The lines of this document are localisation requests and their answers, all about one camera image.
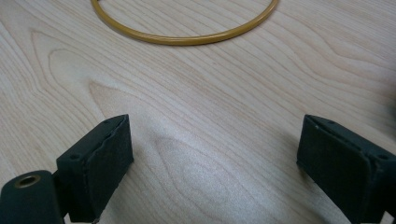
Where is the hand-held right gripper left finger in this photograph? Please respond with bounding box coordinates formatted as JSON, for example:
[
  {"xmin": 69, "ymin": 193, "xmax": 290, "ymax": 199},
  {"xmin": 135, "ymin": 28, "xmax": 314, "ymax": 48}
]
[{"xmin": 55, "ymin": 114, "xmax": 134, "ymax": 224}]

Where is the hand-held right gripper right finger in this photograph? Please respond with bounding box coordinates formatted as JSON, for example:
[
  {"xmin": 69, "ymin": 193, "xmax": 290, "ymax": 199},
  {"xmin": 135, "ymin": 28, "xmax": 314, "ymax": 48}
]
[{"xmin": 296, "ymin": 114, "xmax": 396, "ymax": 224}]

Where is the yellow ring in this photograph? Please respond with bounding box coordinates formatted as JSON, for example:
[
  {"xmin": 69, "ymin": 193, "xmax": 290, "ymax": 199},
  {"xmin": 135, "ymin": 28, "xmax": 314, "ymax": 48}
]
[{"xmin": 90, "ymin": 0, "xmax": 280, "ymax": 47}]

